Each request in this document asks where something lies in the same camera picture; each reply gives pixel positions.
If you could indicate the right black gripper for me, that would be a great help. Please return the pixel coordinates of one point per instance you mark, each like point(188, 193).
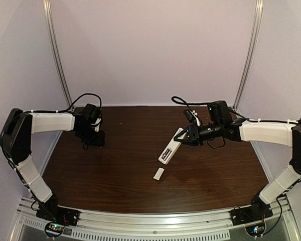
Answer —
point(192, 133)

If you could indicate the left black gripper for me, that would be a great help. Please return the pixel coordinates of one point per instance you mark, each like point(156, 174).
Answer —
point(95, 140)

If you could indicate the white remote control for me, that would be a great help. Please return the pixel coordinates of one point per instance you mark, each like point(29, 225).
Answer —
point(173, 146)

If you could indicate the white battery cover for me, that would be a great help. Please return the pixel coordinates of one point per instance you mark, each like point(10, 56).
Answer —
point(158, 174)

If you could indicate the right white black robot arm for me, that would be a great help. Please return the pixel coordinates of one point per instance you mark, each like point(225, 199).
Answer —
point(243, 129)

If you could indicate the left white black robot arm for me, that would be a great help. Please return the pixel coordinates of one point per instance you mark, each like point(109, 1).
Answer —
point(15, 142)

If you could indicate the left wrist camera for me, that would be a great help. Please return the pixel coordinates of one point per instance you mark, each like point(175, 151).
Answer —
point(98, 123)

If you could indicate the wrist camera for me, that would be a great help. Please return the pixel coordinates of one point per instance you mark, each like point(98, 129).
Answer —
point(192, 117)
point(98, 123)

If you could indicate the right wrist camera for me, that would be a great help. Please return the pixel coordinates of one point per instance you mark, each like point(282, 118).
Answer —
point(192, 117)

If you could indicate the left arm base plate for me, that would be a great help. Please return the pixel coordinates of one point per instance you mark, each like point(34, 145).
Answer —
point(59, 215)

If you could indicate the front aluminium rail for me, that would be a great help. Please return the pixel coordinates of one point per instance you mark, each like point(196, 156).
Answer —
point(205, 225)

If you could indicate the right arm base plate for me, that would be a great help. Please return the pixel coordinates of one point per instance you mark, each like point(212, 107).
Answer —
point(244, 215)

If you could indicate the left aluminium frame post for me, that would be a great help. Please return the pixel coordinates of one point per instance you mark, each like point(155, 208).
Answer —
point(55, 50)

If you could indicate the aluminium frame post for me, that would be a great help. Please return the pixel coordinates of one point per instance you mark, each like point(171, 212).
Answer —
point(255, 30)
point(55, 50)

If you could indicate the right aluminium frame post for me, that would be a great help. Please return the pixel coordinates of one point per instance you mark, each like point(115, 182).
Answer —
point(255, 30)

